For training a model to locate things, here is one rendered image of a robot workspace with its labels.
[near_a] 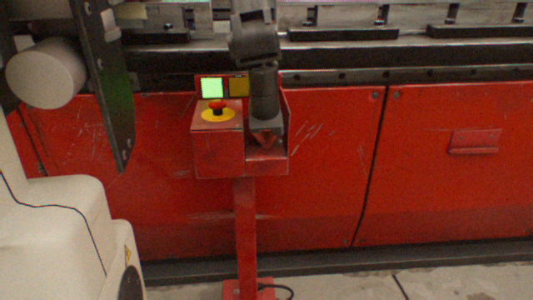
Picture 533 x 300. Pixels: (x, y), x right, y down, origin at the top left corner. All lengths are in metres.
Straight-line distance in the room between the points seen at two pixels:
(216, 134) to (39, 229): 0.44
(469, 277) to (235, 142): 1.16
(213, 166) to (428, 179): 0.75
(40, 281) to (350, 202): 0.98
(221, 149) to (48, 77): 0.44
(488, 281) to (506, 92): 0.76
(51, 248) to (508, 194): 1.34
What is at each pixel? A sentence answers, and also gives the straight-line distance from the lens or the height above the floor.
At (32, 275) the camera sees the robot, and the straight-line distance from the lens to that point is 0.30.
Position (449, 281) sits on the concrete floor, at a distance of 1.53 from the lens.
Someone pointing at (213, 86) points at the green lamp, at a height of 0.81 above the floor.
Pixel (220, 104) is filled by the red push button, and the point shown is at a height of 0.81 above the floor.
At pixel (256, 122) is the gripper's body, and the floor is 0.79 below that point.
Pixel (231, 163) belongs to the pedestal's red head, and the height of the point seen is 0.70.
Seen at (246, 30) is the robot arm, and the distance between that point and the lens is 0.57.
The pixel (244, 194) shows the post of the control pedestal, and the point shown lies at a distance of 0.81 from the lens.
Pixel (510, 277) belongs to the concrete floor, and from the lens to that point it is 1.67.
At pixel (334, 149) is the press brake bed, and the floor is 0.57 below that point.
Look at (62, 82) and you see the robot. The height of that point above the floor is 0.99.
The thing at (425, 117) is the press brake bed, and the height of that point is 0.67.
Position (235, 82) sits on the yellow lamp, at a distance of 0.78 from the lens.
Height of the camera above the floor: 1.07
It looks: 31 degrees down
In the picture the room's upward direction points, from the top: straight up
